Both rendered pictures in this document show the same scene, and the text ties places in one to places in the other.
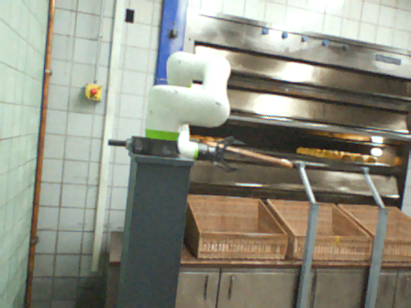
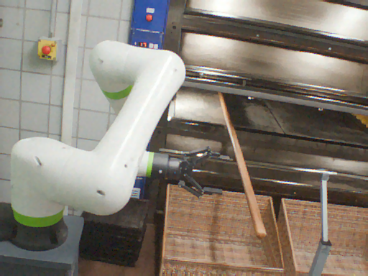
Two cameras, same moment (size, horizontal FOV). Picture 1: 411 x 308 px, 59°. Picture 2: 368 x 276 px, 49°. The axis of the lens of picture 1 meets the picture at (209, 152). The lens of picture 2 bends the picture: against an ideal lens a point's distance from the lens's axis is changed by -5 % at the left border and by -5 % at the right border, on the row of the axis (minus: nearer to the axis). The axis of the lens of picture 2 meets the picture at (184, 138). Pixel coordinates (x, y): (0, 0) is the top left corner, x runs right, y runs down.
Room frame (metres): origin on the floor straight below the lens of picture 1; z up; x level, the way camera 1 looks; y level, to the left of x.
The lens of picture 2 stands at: (0.52, -0.32, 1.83)
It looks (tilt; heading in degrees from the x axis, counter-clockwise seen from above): 20 degrees down; 12
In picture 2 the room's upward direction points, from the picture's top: 9 degrees clockwise
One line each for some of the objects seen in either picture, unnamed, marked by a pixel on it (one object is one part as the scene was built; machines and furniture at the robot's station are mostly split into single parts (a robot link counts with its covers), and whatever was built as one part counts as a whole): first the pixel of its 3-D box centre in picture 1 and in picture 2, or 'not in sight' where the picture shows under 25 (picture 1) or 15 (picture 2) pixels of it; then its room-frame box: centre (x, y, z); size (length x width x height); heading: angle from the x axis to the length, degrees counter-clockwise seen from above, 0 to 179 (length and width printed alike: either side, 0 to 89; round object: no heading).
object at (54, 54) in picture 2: (94, 92); (49, 48); (2.26, 0.76, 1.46); 0.10 x 0.07 x 0.10; 105
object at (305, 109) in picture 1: (306, 109); (358, 77); (2.69, -0.68, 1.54); 1.79 x 0.11 x 0.19; 105
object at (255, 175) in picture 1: (298, 178); (331, 172); (2.69, -0.68, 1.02); 1.79 x 0.11 x 0.19; 105
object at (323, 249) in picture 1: (315, 228); (336, 249); (2.44, -0.78, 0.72); 0.56 x 0.49 x 0.28; 105
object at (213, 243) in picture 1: (232, 225); (219, 237); (2.28, -0.19, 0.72); 0.56 x 0.49 x 0.28; 106
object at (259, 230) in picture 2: (231, 148); (232, 134); (2.42, -0.14, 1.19); 1.71 x 0.03 x 0.03; 15
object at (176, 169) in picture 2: (215, 153); (180, 169); (1.92, -0.03, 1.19); 0.09 x 0.07 x 0.08; 105
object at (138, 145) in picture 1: (145, 145); (16, 221); (1.28, 0.23, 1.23); 0.26 x 0.15 x 0.06; 109
